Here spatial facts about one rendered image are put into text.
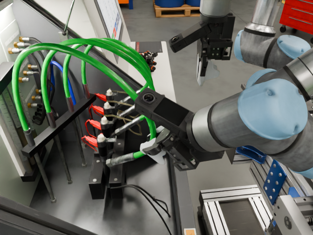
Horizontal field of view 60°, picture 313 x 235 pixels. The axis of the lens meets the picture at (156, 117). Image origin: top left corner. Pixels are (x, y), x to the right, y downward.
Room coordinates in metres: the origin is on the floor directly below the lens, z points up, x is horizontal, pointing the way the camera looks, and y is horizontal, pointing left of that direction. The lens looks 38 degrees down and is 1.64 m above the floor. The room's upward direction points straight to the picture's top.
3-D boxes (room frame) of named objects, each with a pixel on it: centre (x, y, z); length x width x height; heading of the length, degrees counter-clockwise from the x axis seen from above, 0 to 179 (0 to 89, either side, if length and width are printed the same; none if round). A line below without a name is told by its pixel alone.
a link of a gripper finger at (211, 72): (0.69, -0.15, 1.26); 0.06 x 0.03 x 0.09; 92
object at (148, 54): (1.32, 0.04, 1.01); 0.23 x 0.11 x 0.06; 2
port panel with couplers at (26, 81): (0.81, 0.43, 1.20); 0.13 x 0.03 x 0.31; 2
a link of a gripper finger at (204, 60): (0.69, -0.13, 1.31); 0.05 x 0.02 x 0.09; 2
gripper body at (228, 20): (0.71, -0.15, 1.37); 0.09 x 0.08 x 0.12; 92
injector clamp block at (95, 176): (0.70, 0.16, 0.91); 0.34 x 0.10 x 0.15; 2
